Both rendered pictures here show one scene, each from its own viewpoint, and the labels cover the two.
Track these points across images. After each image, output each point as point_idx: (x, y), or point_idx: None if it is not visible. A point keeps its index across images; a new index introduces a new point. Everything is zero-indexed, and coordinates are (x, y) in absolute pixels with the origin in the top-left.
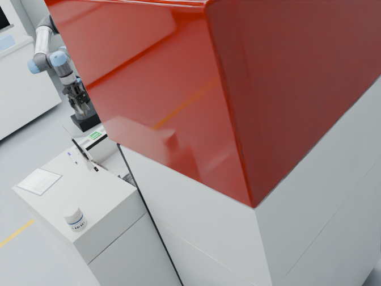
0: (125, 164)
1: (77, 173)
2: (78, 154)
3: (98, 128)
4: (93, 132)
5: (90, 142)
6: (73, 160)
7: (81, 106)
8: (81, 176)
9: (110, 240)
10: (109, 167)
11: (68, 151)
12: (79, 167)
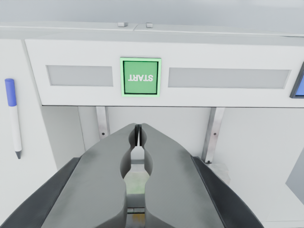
0: (131, 174)
1: (9, 182)
2: (45, 105)
3: (180, 48)
4: (148, 59)
5: (107, 96)
6: (13, 141)
7: (152, 168)
8: (15, 197)
9: None
10: (118, 111)
11: (12, 64)
12: (21, 167)
